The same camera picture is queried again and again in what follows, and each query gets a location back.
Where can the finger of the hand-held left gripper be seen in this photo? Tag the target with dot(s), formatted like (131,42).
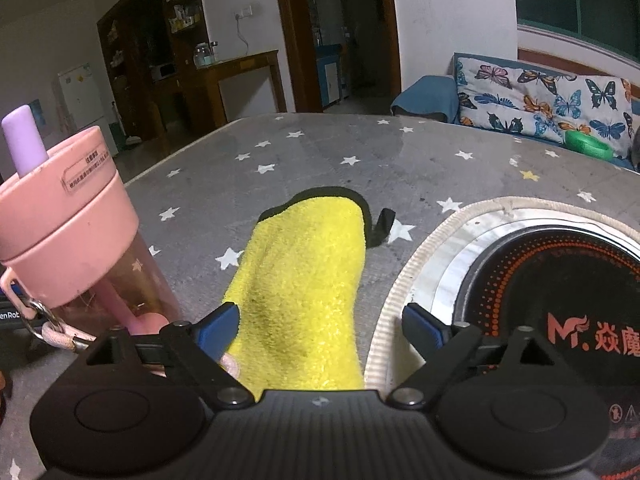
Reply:
(16,290)

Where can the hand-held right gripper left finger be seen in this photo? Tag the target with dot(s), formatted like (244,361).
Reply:
(220,327)

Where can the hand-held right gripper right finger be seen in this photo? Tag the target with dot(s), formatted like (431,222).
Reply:
(425,329)

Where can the pink straw water bottle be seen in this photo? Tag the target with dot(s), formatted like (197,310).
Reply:
(70,240)

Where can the yellow cleaning cloth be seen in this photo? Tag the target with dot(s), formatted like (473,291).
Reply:
(305,285)

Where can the round induction cooker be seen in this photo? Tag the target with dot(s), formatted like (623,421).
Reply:
(540,300)

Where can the grey star-print tablecloth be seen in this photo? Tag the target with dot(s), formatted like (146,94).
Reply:
(310,160)

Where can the white refrigerator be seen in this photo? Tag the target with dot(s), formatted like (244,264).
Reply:
(82,105)

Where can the blue sofa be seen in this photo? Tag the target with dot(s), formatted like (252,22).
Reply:
(425,97)

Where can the green plastic basin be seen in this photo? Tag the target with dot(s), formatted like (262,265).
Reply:
(590,144)

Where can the wooden side table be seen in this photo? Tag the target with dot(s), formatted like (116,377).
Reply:
(240,75)

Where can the butterfly print pillow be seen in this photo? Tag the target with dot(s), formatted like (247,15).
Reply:
(540,95)

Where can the microwave oven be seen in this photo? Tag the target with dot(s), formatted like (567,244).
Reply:
(162,71)

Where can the blue cabinet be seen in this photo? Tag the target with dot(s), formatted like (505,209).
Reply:
(329,77)

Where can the glass jar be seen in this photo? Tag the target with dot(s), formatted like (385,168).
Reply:
(202,56)

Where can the dark wooden shelf unit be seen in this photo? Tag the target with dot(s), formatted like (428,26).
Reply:
(145,35)

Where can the wooden door frame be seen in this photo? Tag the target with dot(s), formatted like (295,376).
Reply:
(392,35)

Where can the white wall socket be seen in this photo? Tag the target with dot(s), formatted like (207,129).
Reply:
(244,11)

